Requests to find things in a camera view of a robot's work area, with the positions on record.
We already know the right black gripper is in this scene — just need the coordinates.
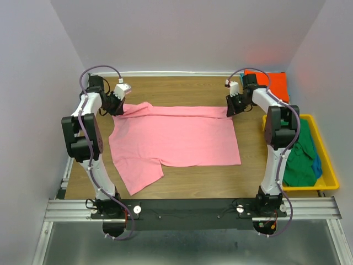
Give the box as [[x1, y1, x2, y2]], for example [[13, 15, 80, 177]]
[[225, 92, 251, 118]]

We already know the pink t shirt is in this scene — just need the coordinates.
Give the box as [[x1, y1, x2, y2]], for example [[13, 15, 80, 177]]
[[109, 102, 241, 195]]

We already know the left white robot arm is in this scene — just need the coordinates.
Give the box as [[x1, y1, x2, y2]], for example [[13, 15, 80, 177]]
[[61, 76, 130, 219]]

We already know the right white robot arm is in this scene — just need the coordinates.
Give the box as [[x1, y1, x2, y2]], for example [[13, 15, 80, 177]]
[[225, 74, 300, 218]]

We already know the folded blue t shirt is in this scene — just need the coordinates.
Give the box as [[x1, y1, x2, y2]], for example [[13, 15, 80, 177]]
[[240, 73, 245, 87]]

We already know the folded orange t shirt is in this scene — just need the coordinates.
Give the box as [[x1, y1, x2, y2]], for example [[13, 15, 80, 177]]
[[244, 70, 290, 103]]

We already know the green t shirt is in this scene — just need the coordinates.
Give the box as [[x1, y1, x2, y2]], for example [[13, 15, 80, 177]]
[[284, 119, 317, 187]]

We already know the blue t shirt in bin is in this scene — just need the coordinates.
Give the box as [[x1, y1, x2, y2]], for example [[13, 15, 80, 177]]
[[311, 136, 323, 179]]

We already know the yellow plastic bin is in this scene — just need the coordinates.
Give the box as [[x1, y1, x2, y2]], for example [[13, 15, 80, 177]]
[[260, 114, 339, 195]]

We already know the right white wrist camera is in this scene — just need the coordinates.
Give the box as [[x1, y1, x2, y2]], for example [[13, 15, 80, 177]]
[[224, 79, 240, 97]]

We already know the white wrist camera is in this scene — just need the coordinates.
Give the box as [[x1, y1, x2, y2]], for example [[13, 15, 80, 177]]
[[113, 78, 132, 100], [224, 79, 240, 97]]

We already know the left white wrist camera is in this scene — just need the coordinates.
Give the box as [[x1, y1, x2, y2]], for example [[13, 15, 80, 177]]
[[113, 78, 132, 100]]

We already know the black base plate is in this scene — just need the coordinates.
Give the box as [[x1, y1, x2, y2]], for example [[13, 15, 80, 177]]
[[85, 198, 288, 238]]

